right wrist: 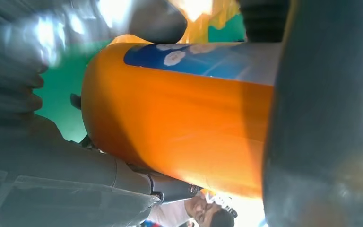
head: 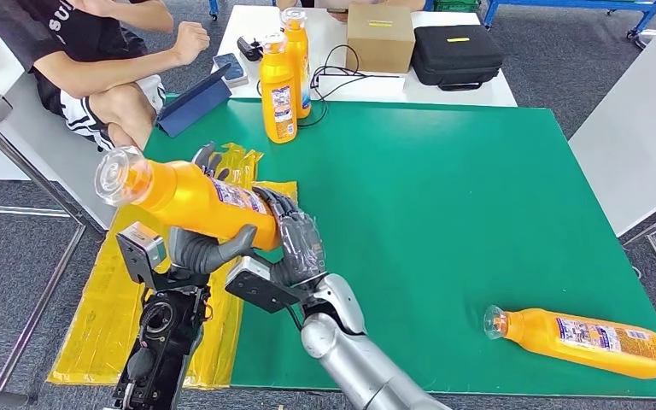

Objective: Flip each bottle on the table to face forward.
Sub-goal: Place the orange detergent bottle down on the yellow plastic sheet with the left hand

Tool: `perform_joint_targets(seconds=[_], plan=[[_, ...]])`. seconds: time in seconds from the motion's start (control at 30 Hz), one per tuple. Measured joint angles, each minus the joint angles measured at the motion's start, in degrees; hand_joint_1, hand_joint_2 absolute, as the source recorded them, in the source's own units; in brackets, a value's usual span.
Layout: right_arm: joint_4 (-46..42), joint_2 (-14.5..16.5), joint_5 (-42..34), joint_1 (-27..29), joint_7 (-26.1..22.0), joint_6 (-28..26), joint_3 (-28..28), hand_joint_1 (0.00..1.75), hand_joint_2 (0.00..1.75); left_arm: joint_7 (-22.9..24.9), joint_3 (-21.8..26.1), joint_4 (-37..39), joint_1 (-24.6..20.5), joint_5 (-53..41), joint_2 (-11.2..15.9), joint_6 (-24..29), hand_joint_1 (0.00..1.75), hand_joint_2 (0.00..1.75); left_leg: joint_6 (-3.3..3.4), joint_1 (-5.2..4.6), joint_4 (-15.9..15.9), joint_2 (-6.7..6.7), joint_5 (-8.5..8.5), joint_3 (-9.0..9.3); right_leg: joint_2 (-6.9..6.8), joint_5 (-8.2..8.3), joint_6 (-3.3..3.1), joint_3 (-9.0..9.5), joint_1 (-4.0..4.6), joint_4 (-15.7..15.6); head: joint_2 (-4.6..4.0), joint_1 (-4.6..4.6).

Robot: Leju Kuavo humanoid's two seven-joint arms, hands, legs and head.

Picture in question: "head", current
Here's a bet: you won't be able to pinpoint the blue tablet case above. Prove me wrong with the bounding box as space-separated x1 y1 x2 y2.
155 62 233 139

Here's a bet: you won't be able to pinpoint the smartphone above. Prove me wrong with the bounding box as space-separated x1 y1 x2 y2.
212 51 250 88

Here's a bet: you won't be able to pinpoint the black phone holder controller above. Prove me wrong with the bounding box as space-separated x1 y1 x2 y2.
235 34 265 62

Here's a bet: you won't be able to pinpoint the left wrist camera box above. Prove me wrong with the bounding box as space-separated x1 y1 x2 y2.
114 220 168 290

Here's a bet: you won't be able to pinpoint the black cable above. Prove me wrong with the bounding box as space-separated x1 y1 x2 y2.
255 43 403 129

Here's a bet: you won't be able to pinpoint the black zip case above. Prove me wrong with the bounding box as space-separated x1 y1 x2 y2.
409 24 505 93

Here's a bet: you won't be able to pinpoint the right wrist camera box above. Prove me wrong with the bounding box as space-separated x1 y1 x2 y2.
224 255 307 316

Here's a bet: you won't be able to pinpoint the green plastic crates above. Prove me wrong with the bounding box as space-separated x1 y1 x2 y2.
431 0 483 15

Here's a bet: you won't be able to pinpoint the orange detergent bottle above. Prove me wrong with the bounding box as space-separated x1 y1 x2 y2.
258 31 300 145
280 6 313 120
94 145 284 252
483 304 656 381

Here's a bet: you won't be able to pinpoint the white table metal legs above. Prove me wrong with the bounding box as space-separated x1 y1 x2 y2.
0 56 118 410
566 26 656 310

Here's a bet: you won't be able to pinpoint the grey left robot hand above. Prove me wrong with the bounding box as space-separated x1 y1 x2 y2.
167 140 259 276

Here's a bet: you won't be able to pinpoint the person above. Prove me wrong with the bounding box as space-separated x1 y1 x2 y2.
0 0 212 153
275 0 427 23

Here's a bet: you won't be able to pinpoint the brown cardboard box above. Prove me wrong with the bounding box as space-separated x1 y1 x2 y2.
345 3 418 75

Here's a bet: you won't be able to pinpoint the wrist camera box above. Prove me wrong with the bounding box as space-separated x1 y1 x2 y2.
114 220 168 290
224 255 307 316

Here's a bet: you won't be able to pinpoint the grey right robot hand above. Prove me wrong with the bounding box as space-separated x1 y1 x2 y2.
250 184 330 288

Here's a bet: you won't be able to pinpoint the green table mat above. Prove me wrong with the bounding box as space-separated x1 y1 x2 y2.
143 97 656 401

